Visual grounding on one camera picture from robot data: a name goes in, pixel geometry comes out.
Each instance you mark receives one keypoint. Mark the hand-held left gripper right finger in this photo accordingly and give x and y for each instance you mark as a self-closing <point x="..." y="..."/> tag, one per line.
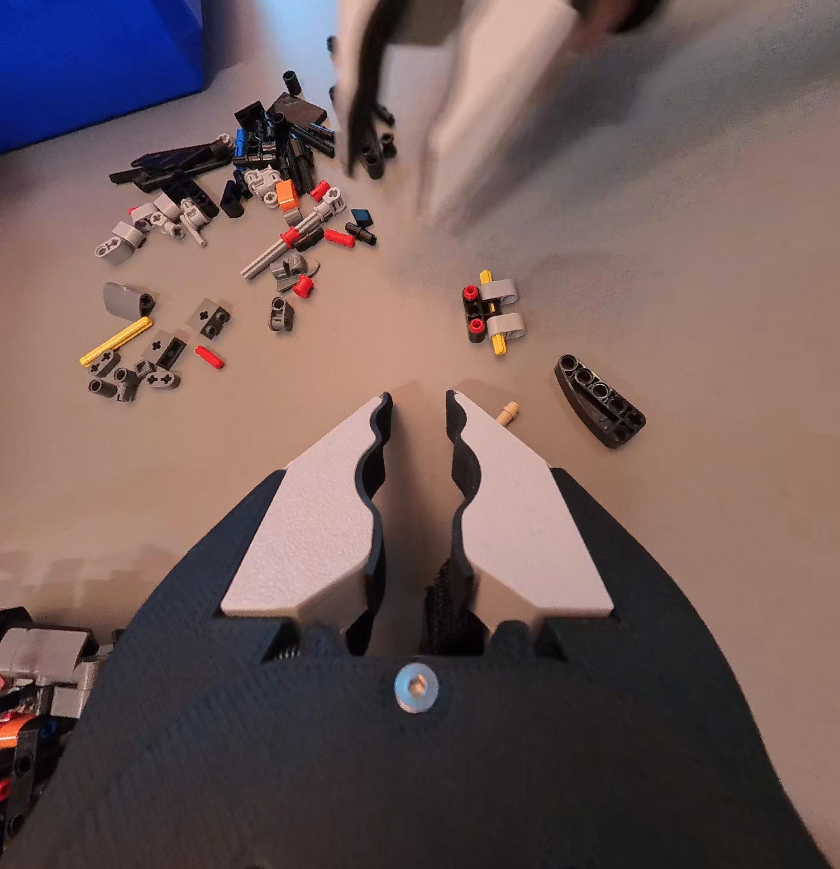
<point x="528" y="543"/>

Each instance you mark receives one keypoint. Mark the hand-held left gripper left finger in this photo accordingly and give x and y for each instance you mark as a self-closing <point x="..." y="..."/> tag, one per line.
<point x="304" y="536"/>

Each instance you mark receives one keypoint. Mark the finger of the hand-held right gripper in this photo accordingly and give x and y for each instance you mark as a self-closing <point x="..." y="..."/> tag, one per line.
<point x="501" y="68"/>
<point x="349" y="34"/>

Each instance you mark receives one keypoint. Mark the pile of lego pieces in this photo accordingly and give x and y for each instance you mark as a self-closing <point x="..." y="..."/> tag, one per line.
<point x="182" y="159"/>

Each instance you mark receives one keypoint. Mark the small yellow-axle lego assembly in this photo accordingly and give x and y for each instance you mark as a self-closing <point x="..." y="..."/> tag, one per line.
<point x="501" y="292"/>

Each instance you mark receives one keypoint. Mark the partly built lego model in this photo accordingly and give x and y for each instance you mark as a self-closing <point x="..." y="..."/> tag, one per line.
<point x="40" y="648"/>

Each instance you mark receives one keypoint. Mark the tan lego pin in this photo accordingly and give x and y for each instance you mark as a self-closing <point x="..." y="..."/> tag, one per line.
<point x="508" y="411"/>

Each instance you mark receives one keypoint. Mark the black curved lego beam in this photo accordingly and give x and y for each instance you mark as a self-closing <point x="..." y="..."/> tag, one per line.
<point x="596" y="400"/>

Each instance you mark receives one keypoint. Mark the blue plastic bin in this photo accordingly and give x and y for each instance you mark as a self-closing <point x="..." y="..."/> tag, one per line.
<point x="87" y="68"/>

